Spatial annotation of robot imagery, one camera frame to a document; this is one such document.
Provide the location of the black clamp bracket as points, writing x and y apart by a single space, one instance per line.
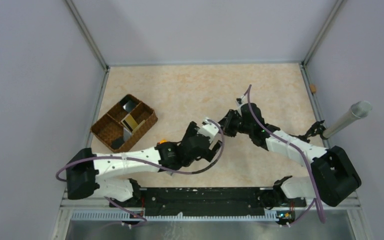
316 129

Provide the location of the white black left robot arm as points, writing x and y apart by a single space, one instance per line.
89 173

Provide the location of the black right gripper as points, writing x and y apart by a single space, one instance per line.
226 121

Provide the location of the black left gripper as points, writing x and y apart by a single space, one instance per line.
208 153

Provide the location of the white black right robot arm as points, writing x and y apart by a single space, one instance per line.
332 176

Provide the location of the small wooden block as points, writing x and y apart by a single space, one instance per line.
312 88

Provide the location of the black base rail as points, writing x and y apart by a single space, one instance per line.
208 201

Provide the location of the silver metal tube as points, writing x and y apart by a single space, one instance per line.
357 111

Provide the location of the brown woven divided basket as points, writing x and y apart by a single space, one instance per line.
109 130

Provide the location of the black shiny credit card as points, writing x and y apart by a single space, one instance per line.
128 104

